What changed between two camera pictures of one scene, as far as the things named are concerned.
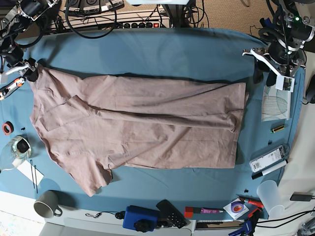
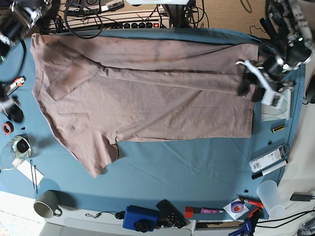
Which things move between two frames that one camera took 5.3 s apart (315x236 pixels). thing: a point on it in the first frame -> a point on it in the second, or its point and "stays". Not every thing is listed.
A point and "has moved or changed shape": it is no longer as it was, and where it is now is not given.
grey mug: [46, 204] stays
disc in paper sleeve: [236, 208] stays
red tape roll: [7, 128] stays
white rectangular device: [269, 159] stays
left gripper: [19, 68] -> [5, 100]
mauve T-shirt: [92, 125] has moved or changed shape
